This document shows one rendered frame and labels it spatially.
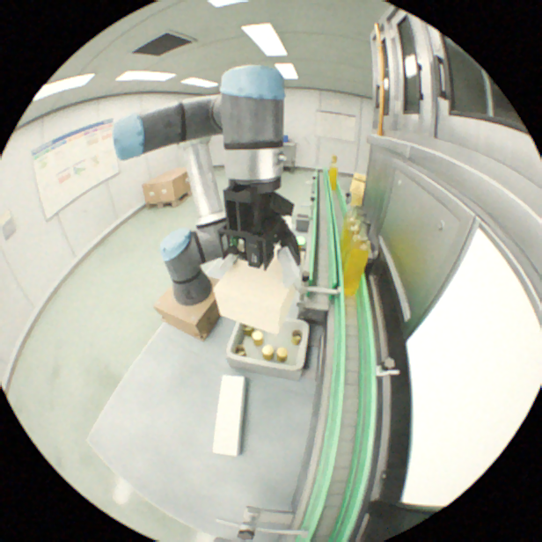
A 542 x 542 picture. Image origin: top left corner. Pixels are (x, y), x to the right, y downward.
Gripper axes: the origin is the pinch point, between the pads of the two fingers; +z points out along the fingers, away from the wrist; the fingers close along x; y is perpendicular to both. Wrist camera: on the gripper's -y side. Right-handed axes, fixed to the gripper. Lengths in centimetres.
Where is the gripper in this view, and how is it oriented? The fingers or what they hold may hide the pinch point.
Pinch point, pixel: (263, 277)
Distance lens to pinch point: 39.9
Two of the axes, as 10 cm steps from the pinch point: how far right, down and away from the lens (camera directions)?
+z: 0.0, 7.5, 6.7
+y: -3.6, 6.2, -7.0
